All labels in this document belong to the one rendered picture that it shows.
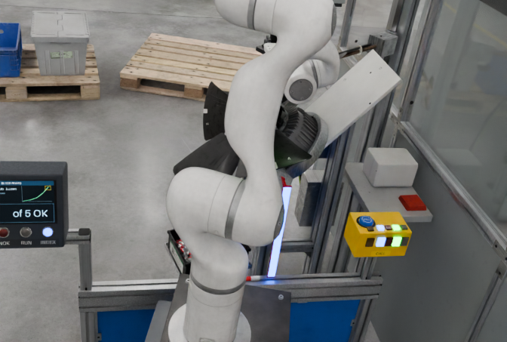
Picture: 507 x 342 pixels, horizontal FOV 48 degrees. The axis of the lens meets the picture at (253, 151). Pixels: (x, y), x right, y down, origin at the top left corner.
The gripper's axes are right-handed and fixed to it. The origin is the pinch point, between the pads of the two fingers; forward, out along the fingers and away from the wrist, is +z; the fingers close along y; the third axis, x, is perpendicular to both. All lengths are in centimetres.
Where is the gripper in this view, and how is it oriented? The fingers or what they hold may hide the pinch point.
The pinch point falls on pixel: (275, 42)
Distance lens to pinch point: 171.1
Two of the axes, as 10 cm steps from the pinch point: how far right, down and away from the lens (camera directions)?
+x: 1.2, -8.4, -5.2
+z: -1.7, -5.3, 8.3
